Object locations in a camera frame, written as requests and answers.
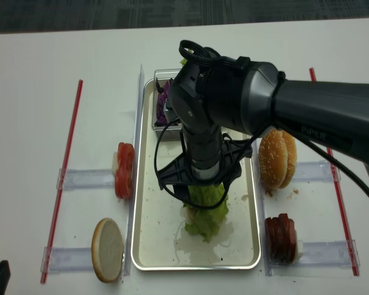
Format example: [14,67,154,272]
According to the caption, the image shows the left upper clear pusher track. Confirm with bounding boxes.
[56,169,114,190]

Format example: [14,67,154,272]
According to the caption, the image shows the sesame bun rear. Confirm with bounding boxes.
[279,131,297,189]

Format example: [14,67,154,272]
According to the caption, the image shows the sesame bun front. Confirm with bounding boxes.
[258,129,288,189]

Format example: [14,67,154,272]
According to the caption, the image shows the right upper clear pusher track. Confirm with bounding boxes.
[292,160,341,183]

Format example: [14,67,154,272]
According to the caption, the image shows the clear plastic salad container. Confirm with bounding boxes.
[151,69,180,138]

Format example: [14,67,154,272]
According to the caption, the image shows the tomato slice stack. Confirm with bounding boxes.
[114,142,135,199]

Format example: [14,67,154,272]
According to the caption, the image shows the clear pusher track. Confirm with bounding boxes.
[41,247,93,273]
[56,169,114,190]
[292,160,341,183]
[296,240,360,267]

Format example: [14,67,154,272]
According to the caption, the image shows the metal baking tray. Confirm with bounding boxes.
[131,81,261,271]

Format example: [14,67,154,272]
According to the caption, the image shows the left red rail strip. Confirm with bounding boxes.
[40,79,84,285]

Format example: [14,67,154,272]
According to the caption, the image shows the meat patty slice stack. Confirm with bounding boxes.
[264,213,298,264]

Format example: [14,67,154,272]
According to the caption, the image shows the bottom bun on tray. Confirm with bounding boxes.
[185,206,197,226]

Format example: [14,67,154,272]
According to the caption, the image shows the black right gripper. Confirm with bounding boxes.
[156,125,252,203]

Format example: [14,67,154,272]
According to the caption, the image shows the left lower clear pusher track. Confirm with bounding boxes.
[41,247,93,273]

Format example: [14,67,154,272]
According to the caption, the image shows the green lettuce leaves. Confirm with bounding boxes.
[175,61,229,242]

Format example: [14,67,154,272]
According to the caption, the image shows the sesame bun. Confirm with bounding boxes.
[279,131,297,189]
[258,129,288,189]

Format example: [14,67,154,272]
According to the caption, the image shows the white patty pusher block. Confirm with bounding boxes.
[293,240,304,263]

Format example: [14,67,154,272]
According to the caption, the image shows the purple cabbage pieces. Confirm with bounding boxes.
[154,79,177,127]

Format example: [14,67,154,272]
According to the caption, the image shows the right lower clear pusher track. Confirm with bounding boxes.
[296,240,360,267]

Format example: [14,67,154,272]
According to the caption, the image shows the left clear long divider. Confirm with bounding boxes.
[122,65,145,276]

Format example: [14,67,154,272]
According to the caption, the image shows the white tomato pusher block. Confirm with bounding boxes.
[111,152,119,176]

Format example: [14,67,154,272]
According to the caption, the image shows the red rail strip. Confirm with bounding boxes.
[40,79,84,285]
[308,67,360,277]

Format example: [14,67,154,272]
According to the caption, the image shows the upright bun half left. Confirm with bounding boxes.
[91,218,124,283]

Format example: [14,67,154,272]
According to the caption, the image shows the right red rail strip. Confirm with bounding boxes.
[308,67,360,277]

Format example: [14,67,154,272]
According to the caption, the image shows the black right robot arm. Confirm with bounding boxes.
[155,40,369,204]

